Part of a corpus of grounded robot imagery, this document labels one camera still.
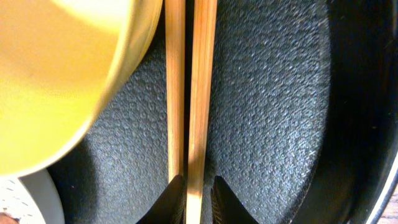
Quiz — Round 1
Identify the round black tray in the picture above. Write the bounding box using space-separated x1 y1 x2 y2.
46 0 398 224

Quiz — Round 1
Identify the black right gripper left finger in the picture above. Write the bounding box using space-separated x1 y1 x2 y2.
137 175 186 224

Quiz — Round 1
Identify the yellow bowl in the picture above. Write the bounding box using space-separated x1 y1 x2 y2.
1 0 162 178

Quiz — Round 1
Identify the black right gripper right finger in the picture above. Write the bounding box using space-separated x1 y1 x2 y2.
211 176 258 224

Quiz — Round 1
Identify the grey plate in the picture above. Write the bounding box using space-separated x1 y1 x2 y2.
1 169 65 224

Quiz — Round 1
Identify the wooden chopstick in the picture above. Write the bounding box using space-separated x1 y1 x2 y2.
165 0 185 181
185 0 218 224

